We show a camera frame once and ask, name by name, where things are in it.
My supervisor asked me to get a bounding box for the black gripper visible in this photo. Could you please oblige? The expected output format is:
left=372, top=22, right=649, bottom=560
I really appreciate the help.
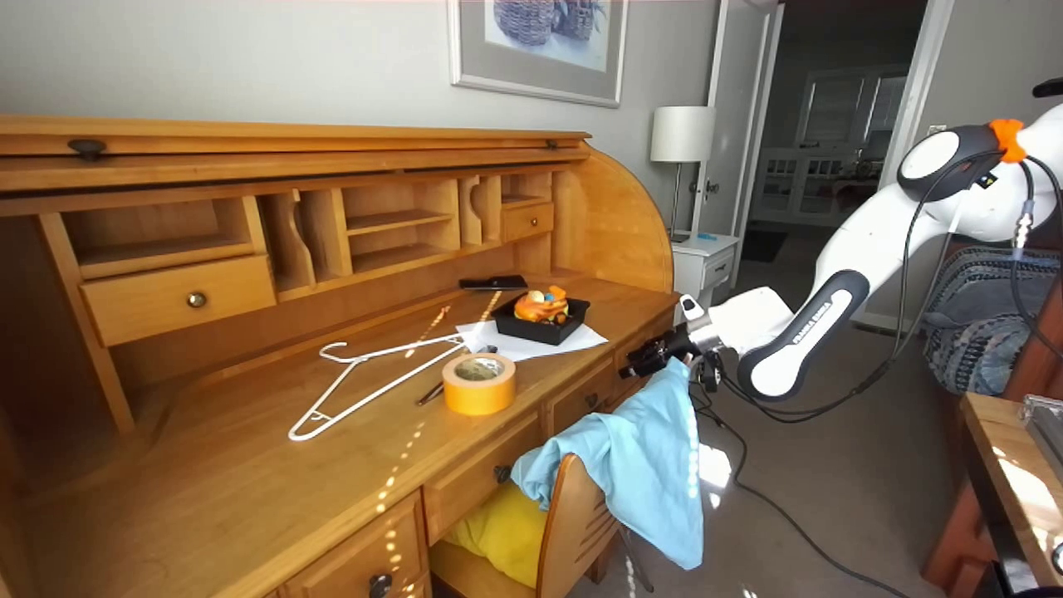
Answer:
left=624, top=323, right=724, bottom=383

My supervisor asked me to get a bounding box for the wooden two-knob pedestal drawer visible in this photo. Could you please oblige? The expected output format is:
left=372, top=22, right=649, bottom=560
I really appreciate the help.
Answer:
left=546, top=312, right=678, bottom=439

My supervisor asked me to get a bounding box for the small wooden hutch drawer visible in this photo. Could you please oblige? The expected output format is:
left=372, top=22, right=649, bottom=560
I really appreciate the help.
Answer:
left=81, top=253, right=279, bottom=348
left=497, top=199, right=559, bottom=241

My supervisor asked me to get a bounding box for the wide wooden kneehole drawer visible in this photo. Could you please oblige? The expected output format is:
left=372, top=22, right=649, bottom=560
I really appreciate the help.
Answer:
left=423, top=415, right=547, bottom=545

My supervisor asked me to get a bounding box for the white cabinet with glass doors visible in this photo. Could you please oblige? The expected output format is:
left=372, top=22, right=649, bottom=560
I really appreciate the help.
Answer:
left=750, top=65, right=908, bottom=229

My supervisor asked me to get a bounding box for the black tray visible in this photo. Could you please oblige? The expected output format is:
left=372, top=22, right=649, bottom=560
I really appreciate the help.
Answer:
left=493, top=294, right=590, bottom=348

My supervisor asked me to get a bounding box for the light blue cloth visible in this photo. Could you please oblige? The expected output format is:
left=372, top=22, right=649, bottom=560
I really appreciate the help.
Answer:
left=508, top=356, right=710, bottom=573

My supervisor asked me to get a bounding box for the orange toy car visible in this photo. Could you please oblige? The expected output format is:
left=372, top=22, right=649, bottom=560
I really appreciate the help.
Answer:
left=511, top=281, right=574, bottom=328

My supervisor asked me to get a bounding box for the white paper sheet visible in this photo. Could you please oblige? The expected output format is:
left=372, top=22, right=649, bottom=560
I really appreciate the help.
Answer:
left=453, top=315, right=611, bottom=366

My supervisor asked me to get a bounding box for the thin wooden stick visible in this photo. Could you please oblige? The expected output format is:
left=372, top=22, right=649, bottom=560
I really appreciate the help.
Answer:
left=473, top=287, right=508, bottom=324
left=402, top=302, right=460, bottom=357

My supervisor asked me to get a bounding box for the black remote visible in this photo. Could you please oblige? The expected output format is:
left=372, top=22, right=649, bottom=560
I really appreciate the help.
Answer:
left=455, top=271, right=531, bottom=299

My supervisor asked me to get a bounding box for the orange tape roll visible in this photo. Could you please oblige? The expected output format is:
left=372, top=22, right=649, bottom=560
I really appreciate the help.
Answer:
left=439, top=348, right=521, bottom=421

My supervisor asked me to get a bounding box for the wooden chair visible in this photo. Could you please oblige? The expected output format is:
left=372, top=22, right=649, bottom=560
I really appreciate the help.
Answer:
left=429, top=448, right=624, bottom=598

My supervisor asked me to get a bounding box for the white table lamp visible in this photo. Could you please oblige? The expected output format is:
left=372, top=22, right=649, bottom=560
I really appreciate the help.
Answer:
left=649, top=101, right=719, bottom=241

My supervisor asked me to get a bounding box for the yellow cloth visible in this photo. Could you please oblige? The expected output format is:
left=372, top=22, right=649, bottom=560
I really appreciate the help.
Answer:
left=445, top=479, right=550, bottom=592

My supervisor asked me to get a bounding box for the white door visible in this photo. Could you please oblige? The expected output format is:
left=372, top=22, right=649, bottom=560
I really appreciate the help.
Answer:
left=693, top=0, right=786, bottom=241

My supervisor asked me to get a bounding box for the blue grey bedding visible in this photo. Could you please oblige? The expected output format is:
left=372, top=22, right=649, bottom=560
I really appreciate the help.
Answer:
left=916, top=244, right=1063, bottom=399

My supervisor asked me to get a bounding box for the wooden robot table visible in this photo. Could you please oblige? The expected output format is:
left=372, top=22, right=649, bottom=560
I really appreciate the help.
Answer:
left=961, top=388, right=1063, bottom=592

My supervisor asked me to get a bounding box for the wooden roll-top desk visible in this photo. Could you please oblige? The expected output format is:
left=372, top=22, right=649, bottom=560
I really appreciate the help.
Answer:
left=0, top=111, right=684, bottom=598

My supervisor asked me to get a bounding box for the dark floor cable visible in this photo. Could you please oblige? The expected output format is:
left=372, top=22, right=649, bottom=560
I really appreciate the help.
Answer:
left=690, top=379, right=890, bottom=598

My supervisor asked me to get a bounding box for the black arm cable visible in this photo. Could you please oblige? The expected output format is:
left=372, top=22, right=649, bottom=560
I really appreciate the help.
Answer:
left=707, top=162, right=1063, bottom=424

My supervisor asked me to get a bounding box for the white wire hanger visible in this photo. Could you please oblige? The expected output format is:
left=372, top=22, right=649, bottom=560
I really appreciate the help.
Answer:
left=286, top=328, right=503, bottom=444

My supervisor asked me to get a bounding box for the framed wall picture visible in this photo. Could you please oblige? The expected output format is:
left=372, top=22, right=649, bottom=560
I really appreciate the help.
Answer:
left=445, top=0, right=631, bottom=110

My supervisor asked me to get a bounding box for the wooden single-knob pedestal drawer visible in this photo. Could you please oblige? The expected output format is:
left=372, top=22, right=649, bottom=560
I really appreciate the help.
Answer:
left=275, top=491, right=432, bottom=598

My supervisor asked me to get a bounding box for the reddish wooden bed frame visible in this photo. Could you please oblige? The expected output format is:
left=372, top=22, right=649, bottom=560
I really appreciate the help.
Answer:
left=924, top=179, right=1063, bottom=594

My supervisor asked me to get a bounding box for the aluminium base frame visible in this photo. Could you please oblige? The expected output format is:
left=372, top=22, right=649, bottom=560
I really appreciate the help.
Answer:
left=1017, top=392, right=1063, bottom=469

